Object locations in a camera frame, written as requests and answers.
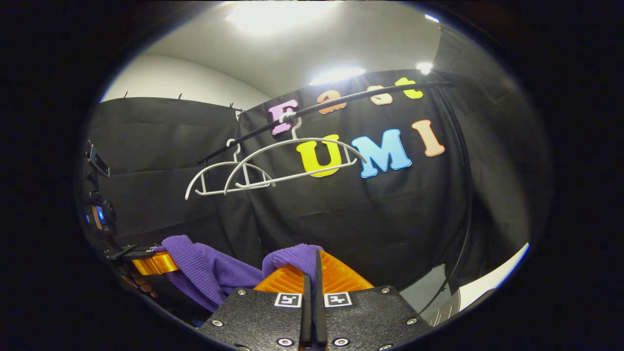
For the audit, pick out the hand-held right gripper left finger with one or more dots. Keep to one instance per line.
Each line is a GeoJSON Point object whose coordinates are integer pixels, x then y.
{"type": "Point", "coordinates": [258, 321]}

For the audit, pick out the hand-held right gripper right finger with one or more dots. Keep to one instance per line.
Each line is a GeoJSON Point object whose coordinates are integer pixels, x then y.
{"type": "Point", "coordinates": [370, 317]}

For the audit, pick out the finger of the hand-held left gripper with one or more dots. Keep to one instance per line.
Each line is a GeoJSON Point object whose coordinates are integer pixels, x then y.
{"type": "Point", "coordinates": [153, 263]}

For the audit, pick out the purple ribbed jacket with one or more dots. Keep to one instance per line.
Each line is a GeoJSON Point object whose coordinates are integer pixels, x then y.
{"type": "Point", "coordinates": [204, 268]}

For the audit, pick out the white plastic clothes hanger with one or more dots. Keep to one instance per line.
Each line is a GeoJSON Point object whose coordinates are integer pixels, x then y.
{"type": "Point", "coordinates": [214, 165]}
{"type": "Point", "coordinates": [302, 141]}

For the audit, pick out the black metal clothes rack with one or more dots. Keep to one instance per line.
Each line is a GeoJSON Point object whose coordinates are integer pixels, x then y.
{"type": "Point", "coordinates": [370, 95]}

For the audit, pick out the white slatted object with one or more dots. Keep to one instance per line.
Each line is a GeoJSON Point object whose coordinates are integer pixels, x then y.
{"type": "Point", "coordinates": [446, 308]}

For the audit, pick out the black backdrop cloth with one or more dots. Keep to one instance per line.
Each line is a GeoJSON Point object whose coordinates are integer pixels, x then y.
{"type": "Point", "coordinates": [390, 219]}

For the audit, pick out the white panel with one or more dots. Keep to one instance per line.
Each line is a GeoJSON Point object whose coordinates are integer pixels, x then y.
{"type": "Point", "coordinates": [492, 280]}

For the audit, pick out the rectangular ceiling light panel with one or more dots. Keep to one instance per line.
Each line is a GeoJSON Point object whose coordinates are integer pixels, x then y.
{"type": "Point", "coordinates": [336, 76]}

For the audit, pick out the small square ceiling light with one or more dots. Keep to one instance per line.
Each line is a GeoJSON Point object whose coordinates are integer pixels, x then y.
{"type": "Point", "coordinates": [432, 18]}
{"type": "Point", "coordinates": [424, 68]}

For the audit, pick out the large ceiling light panel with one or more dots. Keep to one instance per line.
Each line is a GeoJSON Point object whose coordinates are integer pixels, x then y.
{"type": "Point", "coordinates": [278, 14]}

